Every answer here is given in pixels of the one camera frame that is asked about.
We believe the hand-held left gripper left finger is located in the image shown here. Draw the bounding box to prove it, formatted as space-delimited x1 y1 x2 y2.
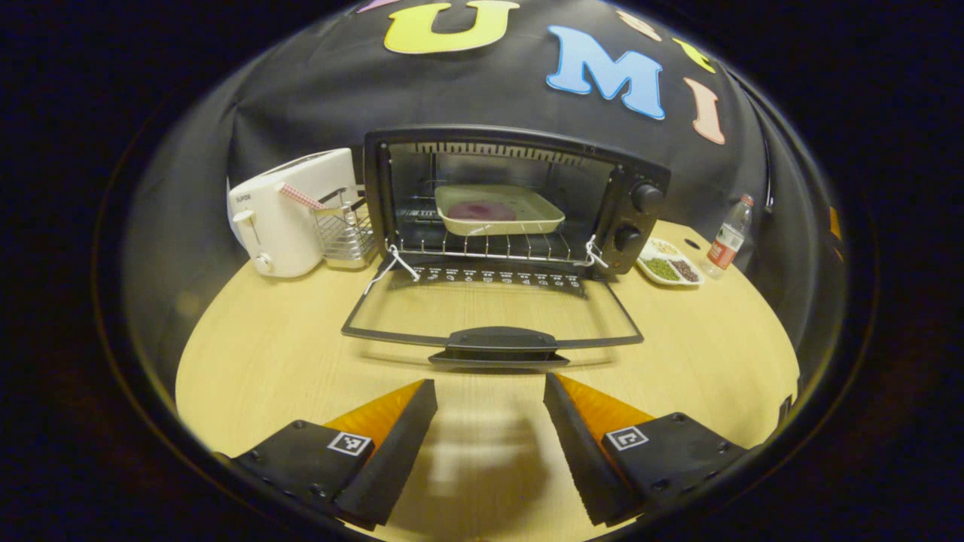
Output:
226 378 439 528

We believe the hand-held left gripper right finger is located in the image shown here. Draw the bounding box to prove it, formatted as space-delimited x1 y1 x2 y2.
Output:
542 372 761 528

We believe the black electric oven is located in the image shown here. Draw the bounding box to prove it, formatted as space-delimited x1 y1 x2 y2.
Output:
340 124 673 372

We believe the cream square baking dish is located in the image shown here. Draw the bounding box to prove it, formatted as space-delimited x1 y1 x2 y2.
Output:
434 184 567 238

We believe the purple round food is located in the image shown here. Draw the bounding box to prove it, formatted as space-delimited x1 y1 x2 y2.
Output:
447 199 519 223

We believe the white divided dish of beans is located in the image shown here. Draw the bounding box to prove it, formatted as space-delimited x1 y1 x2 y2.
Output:
636 236 706 288

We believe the red label plastic water bottle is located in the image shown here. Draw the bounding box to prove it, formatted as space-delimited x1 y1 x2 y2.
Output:
703 193 755 281

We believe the white toaster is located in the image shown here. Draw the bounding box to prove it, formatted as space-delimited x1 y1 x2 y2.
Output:
227 148 359 279

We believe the red white checkered stick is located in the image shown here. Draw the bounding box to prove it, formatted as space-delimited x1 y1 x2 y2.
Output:
279 184 327 211

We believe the black backdrop cloth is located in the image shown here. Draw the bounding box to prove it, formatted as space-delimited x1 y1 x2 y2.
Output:
124 0 853 377

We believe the metal wire basket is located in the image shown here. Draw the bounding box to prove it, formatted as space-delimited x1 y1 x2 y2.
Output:
312 185 378 271

